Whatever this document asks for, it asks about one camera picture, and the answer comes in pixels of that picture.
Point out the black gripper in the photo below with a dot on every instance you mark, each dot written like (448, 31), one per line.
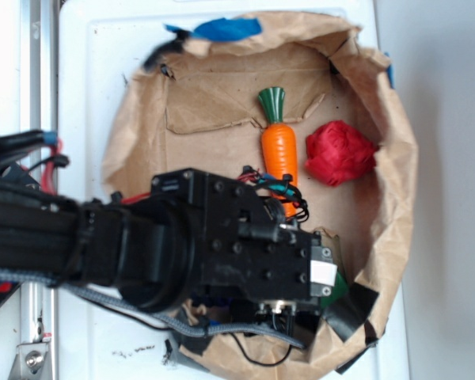
(252, 258)

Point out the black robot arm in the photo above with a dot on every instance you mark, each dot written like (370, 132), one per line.
(195, 236)

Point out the green rectangular block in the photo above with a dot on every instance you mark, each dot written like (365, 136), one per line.
(338, 291)

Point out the orange plastic carrot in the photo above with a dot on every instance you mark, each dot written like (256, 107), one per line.
(278, 141)

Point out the red crumpled paper ball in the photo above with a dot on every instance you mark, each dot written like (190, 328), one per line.
(337, 152)

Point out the brown paper bag tray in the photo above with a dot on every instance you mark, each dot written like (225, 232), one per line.
(199, 108)

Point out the white plastic board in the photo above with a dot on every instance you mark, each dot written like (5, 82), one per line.
(101, 43)

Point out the metal corner bracket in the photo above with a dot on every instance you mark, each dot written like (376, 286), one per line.
(32, 362)

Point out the aluminium frame rail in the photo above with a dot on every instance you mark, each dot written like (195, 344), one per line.
(39, 32)

